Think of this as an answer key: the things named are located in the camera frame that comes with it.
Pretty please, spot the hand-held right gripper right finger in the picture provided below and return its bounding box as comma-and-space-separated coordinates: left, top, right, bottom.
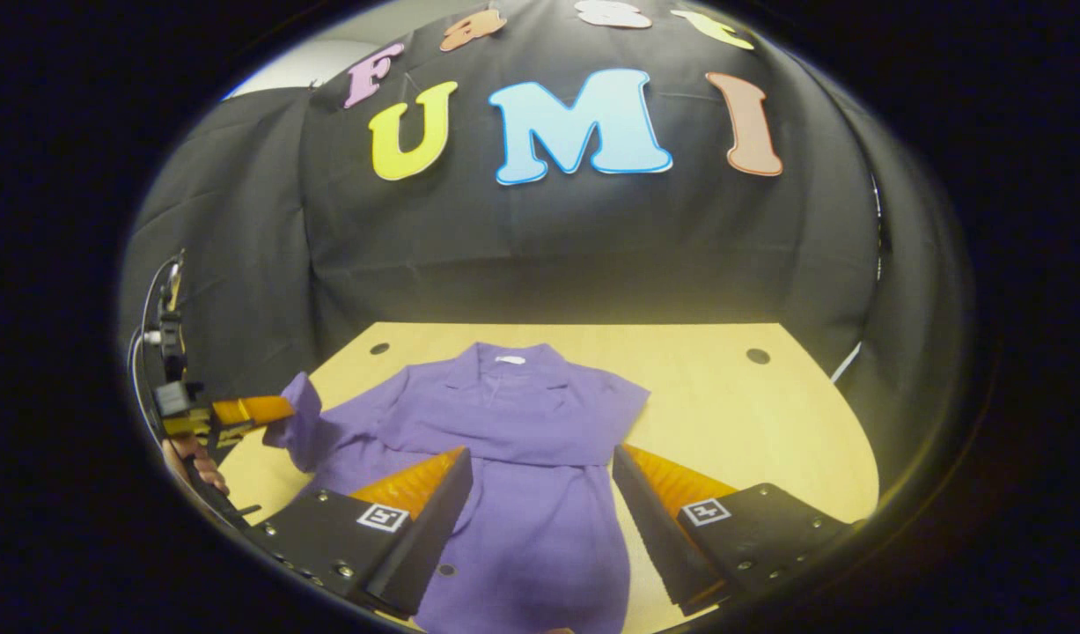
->
612, 444, 857, 617

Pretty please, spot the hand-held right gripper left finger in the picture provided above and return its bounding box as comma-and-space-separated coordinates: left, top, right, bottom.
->
240, 446, 474, 619

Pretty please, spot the black backdrop cloth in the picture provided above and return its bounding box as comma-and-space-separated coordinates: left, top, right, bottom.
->
117, 0, 976, 494

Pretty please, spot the purple knit shirt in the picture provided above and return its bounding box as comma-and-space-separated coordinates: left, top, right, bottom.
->
262, 342, 653, 634

